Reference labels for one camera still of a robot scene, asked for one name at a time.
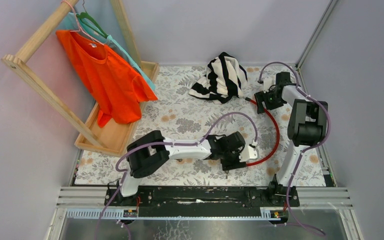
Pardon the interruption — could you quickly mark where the green hanger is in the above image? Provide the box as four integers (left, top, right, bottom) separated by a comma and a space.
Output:
76, 1, 109, 39

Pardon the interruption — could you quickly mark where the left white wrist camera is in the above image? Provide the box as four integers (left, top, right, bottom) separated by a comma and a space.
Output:
239, 140, 259, 163

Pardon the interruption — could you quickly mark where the pink hanger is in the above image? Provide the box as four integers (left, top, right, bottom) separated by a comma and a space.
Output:
61, 0, 104, 45

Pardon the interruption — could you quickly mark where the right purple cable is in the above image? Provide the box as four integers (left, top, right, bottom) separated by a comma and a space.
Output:
258, 61, 332, 238

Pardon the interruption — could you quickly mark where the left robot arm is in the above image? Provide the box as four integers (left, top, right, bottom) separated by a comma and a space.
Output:
115, 130, 258, 206

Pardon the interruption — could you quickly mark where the orange t-shirt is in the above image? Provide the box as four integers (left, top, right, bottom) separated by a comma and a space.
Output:
56, 30, 158, 128

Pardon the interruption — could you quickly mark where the black white striped cloth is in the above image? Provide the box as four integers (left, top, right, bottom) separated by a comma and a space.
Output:
188, 52, 248, 105

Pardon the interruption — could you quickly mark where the wooden clothes rack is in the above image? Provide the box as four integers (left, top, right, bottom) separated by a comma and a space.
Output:
2, 0, 159, 157

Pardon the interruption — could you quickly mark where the floral tablecloth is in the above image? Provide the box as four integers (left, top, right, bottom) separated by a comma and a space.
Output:
74, 65, 327, 187

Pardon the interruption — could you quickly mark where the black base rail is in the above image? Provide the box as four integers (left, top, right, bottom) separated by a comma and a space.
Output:
104, 186, 300, 218

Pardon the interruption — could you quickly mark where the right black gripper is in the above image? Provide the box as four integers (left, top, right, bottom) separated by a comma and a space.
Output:
254, 88, 284, 115

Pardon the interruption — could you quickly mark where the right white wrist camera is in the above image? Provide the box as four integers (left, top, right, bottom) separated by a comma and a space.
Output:
262, 76, 276, 93

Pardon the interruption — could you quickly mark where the light blue shirt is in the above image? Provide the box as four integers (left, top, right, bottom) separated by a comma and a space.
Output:
58, 12, 156, 91

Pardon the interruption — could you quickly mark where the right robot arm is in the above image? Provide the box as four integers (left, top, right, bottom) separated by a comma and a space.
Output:
254, 71, 328, 206

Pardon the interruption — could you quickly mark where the purple cable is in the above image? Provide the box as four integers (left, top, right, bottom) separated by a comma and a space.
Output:
258, 61, 332, 238
94, 111, 260, 240

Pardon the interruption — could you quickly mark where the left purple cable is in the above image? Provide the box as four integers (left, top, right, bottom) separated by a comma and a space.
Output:
94, 111, 260, 240

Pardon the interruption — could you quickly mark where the red cable lock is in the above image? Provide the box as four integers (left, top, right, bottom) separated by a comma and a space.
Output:
241, 100, 282, 173

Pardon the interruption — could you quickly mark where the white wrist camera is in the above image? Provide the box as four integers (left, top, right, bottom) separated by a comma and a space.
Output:
262, 76, 276, 93
239, 140, 259, 163

